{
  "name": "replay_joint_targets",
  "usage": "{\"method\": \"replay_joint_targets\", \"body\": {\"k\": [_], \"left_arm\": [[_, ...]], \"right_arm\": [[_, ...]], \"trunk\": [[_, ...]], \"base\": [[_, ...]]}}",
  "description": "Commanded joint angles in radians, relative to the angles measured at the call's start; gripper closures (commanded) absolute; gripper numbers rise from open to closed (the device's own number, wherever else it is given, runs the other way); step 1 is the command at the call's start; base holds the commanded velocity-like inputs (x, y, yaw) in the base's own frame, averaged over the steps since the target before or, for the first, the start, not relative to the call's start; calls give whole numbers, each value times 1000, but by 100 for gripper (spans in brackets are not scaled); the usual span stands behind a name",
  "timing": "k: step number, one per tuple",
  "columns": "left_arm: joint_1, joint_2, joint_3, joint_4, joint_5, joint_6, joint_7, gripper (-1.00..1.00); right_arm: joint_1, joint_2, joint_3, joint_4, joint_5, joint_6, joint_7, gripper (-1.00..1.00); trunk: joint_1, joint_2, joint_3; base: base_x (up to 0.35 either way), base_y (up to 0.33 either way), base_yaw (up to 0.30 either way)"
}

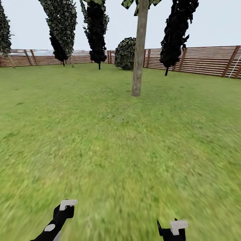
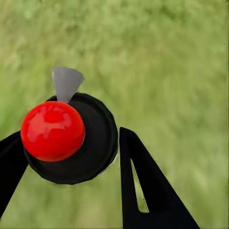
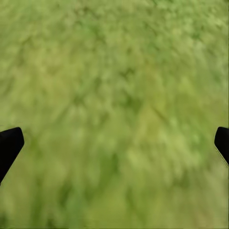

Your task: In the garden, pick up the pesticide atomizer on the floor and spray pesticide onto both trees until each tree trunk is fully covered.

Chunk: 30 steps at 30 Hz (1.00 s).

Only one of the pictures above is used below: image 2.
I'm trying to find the pesticide atomizer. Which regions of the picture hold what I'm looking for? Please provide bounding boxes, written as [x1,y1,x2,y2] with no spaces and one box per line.
[21,66,119,185]

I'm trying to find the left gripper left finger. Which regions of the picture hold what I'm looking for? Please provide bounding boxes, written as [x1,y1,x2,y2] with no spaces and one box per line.
[0,131,29,218]

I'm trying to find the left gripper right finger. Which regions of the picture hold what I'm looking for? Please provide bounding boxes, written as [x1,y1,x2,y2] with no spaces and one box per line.
[118,127,200,229]

